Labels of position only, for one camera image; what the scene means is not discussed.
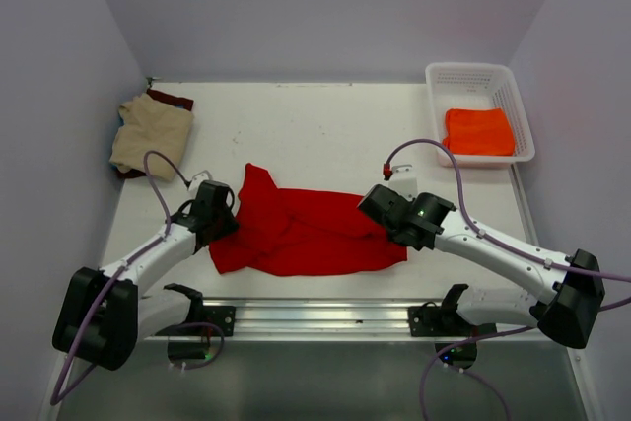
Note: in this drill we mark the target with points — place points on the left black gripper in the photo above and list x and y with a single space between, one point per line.
229 226

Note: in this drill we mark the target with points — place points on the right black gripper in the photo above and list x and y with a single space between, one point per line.
412 199

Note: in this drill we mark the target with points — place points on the red t shirt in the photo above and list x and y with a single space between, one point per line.
290 232

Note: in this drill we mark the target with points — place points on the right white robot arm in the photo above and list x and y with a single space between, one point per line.
557 294

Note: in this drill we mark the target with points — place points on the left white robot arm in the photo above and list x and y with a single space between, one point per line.
107 311

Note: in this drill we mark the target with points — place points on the folded orange t shirt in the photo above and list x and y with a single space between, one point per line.
478 132

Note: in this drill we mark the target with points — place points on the folded beige t shirt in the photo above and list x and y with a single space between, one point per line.
147 124

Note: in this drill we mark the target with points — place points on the folded maroon t shirt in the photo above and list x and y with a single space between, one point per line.
164 98

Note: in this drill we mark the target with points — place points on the white plastic basket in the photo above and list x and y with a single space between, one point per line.
478 86

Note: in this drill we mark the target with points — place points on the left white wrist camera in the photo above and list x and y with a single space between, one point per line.
197 180

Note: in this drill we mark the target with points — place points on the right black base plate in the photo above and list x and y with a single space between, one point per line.
431 320

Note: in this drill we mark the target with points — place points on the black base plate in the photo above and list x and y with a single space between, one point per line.
223 316
431 320

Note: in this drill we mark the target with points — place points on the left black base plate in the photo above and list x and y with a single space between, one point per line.
223 316

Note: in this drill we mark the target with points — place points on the aluminium mounting rail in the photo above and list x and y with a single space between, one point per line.
328 320

